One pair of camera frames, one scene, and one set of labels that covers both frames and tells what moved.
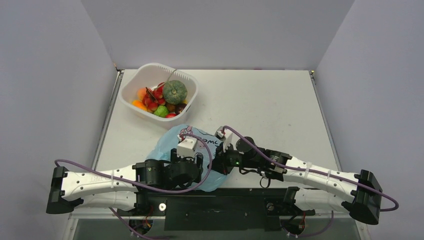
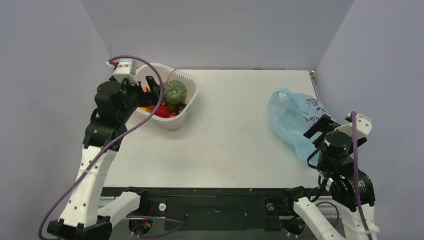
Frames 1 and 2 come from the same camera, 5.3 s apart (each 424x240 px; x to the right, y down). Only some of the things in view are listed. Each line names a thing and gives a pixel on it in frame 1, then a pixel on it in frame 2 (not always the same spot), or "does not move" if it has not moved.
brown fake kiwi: (171, 108) does not move
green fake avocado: (174, 92) does not move
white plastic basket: (148, 75) does not move
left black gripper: (176, 159) → (148, 98)
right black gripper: (226, 159) → (319, 127)
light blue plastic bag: (189, 141) → (292, 114)
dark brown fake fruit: (179, 107) does not move
